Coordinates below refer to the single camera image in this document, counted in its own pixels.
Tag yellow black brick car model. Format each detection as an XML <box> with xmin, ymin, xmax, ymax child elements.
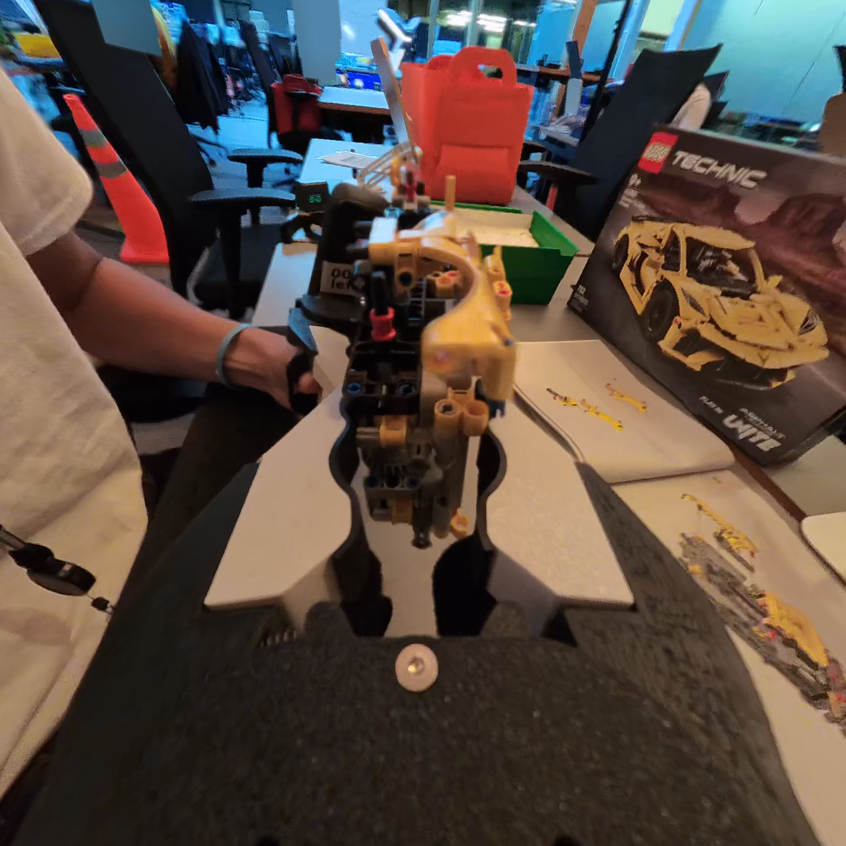
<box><xmin>344</xmin><ymin>175</ymin><xmax>519</xmax><ymax>549</ymax></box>

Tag black high-back office chair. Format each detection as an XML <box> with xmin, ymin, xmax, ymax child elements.
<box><xmin>516</xmin><ymin>43</ymin><xmax>724</xmax><ymax>242</ymax></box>

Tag grey wristband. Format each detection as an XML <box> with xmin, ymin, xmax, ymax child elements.
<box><xmin>215</xmin><ymin>323</ymin><xmax>255</xmax><ymax>390</ymax></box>

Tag red office chair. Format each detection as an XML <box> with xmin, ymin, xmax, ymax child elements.
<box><xmin>271</xmin><ymin>74</ymin><xmax>325</xmax><ymax>136</ymax></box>

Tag instruction booklet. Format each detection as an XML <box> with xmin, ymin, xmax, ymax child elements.
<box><xmin>512</xmin><ymin>340</ymin><xmax>846</xmax><ymax>846</ymax></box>

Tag person's left hand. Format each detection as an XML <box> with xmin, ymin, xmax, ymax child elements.
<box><xmin>228</xmin><ymin>327</ymin><xmax>325</xmax><ymax>412</ymax></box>

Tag person's left forearm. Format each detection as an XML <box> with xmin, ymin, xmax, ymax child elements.
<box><xmin>26</xmin><ymin>231</ymin><xmax>232</xmax><ymax>384</ymax></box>

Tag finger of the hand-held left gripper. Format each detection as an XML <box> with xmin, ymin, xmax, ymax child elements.
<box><xmin>311</xmin><ymin>327</ymin><xmax>351</xmax><ymax>392</ymax></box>

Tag black lanyard strap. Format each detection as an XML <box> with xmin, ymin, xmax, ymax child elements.
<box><xmin>0</xmin><ymin>525</ymin><xmax>113</xmax><ymax>612</ymax></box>

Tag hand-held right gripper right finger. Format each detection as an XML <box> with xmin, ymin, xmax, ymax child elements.
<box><xmin>431</xmin><ymin>400</ymin><xmax>637</xmax><ymax>638</ymax></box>

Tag green storage bin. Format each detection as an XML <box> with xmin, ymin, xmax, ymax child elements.
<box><xmin>430</xmin><ymin>201</ymin><xmax>579</xmax><ymax>306</ymax></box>

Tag yellow curved brick fender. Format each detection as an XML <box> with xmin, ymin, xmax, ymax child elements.
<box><xmin>367</xmin><ymin>211</ymin><xmax>518</xmax><ymax>397</ymax></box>

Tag black device green lights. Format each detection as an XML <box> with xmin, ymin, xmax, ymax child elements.
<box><xmin>281</xmin><ymin>182</ymin><xmax>334</xmax><ymax>245</ymax></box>

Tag black toy car box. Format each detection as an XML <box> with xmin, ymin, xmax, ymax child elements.
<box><xmin>567</xmin><ymin>126</ymin><xmax>846</xmax><ymax>467</ymax></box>

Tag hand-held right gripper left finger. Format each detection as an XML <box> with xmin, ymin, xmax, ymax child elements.
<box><xmin>204</xmin><ymin>395</ymin><xmax>394</xmax><ymax>634</ymax></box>

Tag white neighbouring desk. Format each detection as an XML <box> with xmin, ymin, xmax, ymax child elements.
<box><xmin>251</xmin><ymin>139</ymin><xmax>437</xmax><ymax>331</ymax></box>

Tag white printed paper stack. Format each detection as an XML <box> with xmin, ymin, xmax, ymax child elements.
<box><xmin>456</xmin><ymin>210</ymin><xmax>536</xmax><ymax>249</ymax></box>

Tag orange traffic cone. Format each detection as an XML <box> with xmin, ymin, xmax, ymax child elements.
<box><xmin>63</xmin><ymin>94</ymin><xmax>170</xmax><ymax>265</ymax></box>

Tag white lattice stand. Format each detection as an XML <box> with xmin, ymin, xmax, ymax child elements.
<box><xmin>360</xmin><ymin>10</ymin><xmax>427</xmax><ymax>193</ymax></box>

